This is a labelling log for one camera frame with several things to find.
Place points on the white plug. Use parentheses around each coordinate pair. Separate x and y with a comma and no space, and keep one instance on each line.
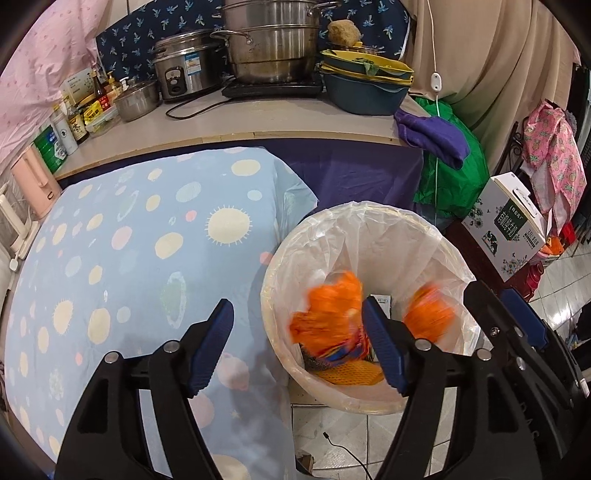
(14,264)

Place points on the steel rice cooker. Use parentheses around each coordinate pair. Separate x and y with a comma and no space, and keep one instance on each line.
(184,74)

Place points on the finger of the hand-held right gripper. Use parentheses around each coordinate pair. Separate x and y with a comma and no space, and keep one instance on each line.
(524,318)
(485,309)

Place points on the pink dotted cloth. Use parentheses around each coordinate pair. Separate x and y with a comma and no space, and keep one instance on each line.
(46,69)

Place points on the dark blue plastic basin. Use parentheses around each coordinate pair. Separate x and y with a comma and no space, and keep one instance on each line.
(364,99)

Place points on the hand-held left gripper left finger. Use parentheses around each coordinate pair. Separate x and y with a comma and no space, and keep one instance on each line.
(207,350)

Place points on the small steel pot with lid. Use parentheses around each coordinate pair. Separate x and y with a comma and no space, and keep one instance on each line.
(136,101)

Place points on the steel scouring pad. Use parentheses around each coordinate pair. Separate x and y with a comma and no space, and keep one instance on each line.
(314,361)

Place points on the brown loofah sponge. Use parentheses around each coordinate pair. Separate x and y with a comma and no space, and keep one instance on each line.
(344,33)

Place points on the dark green drink carton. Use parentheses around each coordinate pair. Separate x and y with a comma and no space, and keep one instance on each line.
(383,302)

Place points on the green tin can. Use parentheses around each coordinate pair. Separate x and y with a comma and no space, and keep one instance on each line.
(51,150)

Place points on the green vegetable leaf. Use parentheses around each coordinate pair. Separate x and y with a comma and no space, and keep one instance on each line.
(371,67)

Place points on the yellow packet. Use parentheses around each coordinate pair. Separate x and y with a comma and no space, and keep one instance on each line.
(94,110)

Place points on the red flask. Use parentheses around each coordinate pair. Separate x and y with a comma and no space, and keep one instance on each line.
(534,279)

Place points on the tall dark sauce bottle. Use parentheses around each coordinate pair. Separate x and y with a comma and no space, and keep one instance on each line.
(98,90)

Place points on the pink electric kettle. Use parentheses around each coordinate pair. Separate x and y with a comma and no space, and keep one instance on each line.
(32,184)

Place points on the large steel steamer pot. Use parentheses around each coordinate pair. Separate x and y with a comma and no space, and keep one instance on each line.
(272,50)

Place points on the navy palm print cloth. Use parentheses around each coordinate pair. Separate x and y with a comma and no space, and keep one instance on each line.
(134,41)

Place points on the green plastic bag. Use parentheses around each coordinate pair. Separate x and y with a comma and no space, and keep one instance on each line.
(461,184)

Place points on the black induction cooker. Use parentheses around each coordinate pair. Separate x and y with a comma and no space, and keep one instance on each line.
(272,88)

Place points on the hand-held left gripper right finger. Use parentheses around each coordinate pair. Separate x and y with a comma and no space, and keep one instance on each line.
(385,346)

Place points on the white waste bin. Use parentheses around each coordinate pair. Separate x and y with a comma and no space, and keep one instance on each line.
(272,295)

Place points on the yellow plastic basin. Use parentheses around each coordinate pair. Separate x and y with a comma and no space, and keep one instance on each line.
(392,69)

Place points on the purple cloth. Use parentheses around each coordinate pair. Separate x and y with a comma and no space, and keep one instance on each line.
(434,134)

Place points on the dark bottle with white label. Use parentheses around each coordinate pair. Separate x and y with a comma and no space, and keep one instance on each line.
(77,127)

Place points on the white plastic bottle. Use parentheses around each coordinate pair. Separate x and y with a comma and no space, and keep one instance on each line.
(64,136)

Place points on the black metal rack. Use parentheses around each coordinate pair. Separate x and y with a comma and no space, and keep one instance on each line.
(517,143)

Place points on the dark red stool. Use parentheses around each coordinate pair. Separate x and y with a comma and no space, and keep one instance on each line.
(480,265)

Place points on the beige curtain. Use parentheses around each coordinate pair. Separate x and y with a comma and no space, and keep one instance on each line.
(498,60)

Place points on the white and green box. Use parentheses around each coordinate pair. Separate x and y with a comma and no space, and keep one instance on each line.
(78,85)

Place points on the clear food container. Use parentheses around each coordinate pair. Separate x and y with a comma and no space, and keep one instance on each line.
(105,125)

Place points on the pink pineapple print garment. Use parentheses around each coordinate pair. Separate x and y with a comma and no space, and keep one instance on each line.
(549,138)

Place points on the large orange foam fruit net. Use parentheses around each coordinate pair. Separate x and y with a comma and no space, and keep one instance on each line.
(351,376)

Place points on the dark blue sheet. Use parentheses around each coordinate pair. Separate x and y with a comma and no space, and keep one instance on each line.
(360,175)

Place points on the white milk carton box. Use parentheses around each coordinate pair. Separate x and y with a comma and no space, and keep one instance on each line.
(503,221)

